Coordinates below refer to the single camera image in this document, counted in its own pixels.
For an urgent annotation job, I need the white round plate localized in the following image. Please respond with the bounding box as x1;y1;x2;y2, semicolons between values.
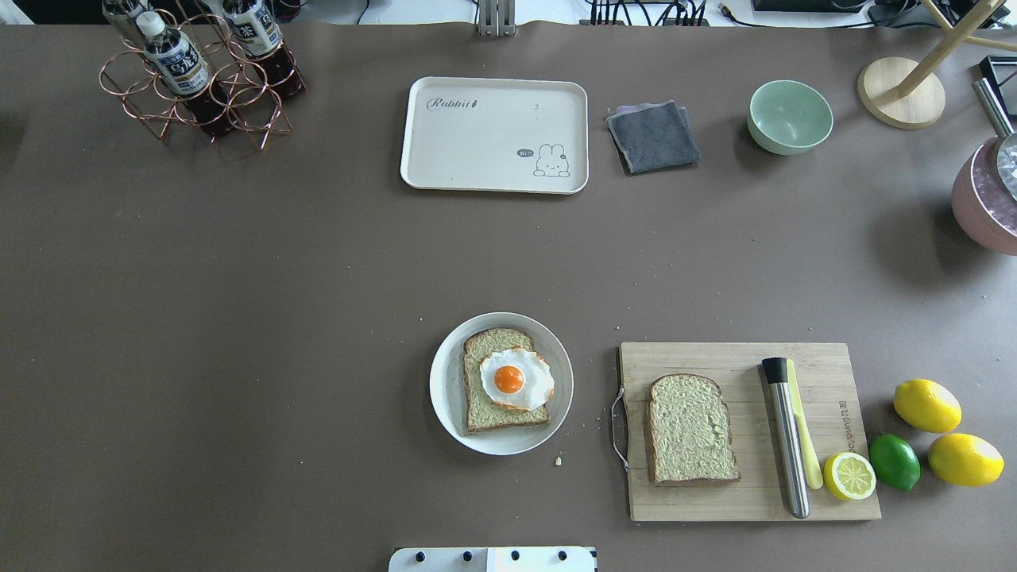
430;311;574;456

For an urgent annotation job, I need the cream rabbit serving tray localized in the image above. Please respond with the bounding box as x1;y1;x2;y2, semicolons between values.
400;76;589;195

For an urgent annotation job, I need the fried egg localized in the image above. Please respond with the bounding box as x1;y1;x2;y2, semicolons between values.
480;346;555;412

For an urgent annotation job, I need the grey folded cloth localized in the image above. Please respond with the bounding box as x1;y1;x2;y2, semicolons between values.
605;100;701;175

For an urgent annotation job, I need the steel muddler black tip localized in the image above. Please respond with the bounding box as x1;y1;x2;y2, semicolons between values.
760;356;810;519

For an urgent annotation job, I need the green ceramic bowl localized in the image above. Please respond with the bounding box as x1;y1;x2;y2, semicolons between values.
747;79;834;156

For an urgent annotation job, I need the bamboo cutting board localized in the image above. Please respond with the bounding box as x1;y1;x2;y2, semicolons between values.
620;342;868;522

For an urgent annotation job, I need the yellow plastic knife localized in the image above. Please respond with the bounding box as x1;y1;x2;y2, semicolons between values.
786;358;824;489

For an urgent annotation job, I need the tea bottle right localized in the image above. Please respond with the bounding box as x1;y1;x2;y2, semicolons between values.
222;1;305;100

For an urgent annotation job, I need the tea bottle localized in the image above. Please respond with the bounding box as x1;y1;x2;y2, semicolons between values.
135;10;233;137
222;1;305;100
101;0;153;50

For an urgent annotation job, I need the half lemon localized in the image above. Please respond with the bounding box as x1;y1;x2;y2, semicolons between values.
823;451;876;501

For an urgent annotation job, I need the tea bottle front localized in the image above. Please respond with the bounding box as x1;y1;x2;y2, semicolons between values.
135;10;233;137

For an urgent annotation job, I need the green lime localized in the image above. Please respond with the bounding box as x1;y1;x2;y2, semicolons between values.
868;432;920;492

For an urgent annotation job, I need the whole lemon upper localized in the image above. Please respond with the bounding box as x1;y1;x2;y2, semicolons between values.
893;379;963;434

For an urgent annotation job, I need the whole lemon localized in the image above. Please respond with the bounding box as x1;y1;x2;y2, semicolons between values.
893;379;963;434
928;432;1005;487

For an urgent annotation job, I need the wooden cup stand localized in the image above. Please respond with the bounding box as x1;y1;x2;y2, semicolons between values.
857;1;1016;129

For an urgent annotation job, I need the tea bottle left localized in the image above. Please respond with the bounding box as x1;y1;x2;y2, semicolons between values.
101;0;153;50

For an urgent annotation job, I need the pink ice bowl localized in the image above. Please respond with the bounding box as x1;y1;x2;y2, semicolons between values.
951;137;1016;256

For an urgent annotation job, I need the whole lemon lower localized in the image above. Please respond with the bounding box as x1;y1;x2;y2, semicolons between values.
928;432;1005;487

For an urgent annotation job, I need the metal ice scoop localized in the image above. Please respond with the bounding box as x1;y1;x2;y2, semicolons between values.
973;77;1016;201

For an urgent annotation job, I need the aluminium frame post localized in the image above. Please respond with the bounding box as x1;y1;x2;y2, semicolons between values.
477;0;518;37

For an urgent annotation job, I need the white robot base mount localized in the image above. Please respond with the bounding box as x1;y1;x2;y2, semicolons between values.
388;546;598;571

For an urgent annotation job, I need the copper wire bottle rack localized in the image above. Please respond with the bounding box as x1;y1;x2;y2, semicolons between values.
99;1;292;149

